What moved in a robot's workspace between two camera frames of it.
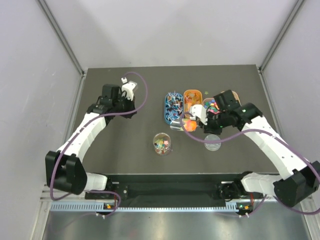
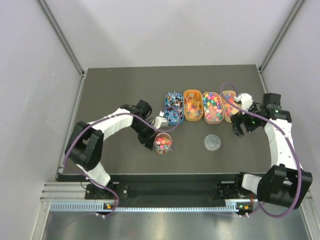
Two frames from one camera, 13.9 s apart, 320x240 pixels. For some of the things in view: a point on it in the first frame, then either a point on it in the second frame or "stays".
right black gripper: [208, 128] to [238, 119]
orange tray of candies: [191, 97] stays
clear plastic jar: [162, 144] stays
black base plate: [147, 193] stays
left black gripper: [128, 110] to [146, 138]
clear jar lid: [212, 147] stays
